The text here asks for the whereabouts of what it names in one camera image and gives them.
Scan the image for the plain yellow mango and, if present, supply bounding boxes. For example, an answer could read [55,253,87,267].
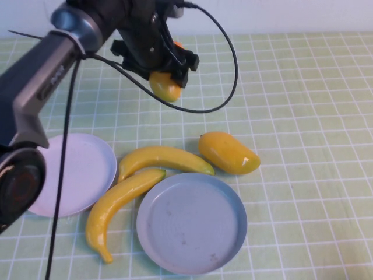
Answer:
[198,131,261,176]

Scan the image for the long curved yellow banana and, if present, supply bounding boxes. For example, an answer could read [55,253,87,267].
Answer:
[85,168,167,265]

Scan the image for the plastic cable tie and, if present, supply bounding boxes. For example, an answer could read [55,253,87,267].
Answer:
[8,29,87,61]

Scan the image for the pink round plate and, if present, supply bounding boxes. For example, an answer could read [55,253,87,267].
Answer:
[27,133,117,218]

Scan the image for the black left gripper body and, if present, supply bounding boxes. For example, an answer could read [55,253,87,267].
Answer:
[110,16,200,80]

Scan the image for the green checked tablecloth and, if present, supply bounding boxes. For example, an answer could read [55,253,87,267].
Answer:
[0,31,373,280]

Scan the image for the short yellow banana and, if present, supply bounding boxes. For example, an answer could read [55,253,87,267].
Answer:
[117,145,216,184]

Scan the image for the mango with orange blush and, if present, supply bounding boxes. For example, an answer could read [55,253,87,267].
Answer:
[149,41,185,103]

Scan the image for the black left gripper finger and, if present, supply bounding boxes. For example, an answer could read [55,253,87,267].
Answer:
[170,69,189,89]

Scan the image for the blue-grey round plate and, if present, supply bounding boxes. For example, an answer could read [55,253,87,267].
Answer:
[136,172,248,275]

